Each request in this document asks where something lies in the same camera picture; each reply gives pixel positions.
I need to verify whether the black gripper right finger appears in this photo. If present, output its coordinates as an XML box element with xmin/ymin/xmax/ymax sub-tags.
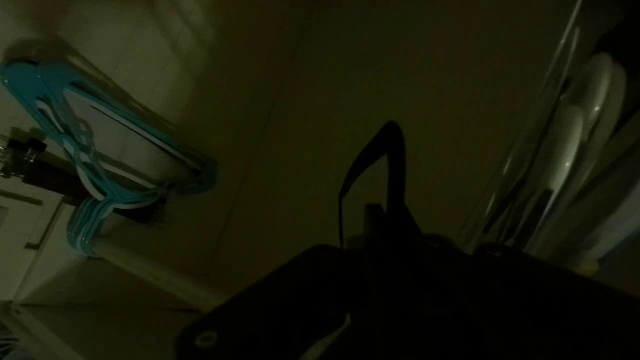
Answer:
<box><xmin>397</xmin><ymin>231</ymin><xmax>640</xmax><ymax>360</ymax></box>

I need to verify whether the teal plastic hanger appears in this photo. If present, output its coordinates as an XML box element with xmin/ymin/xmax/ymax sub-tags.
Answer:
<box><xmin>0</xmin><ymin>57</ymin><xmax>202</xmax><ymax>257</ymax></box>

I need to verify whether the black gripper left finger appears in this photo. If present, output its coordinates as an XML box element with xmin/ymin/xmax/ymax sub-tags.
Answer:
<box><xmin>171</xmin><ymin>242</ymin><xmax>365</xmax><ymax>360</ymax></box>

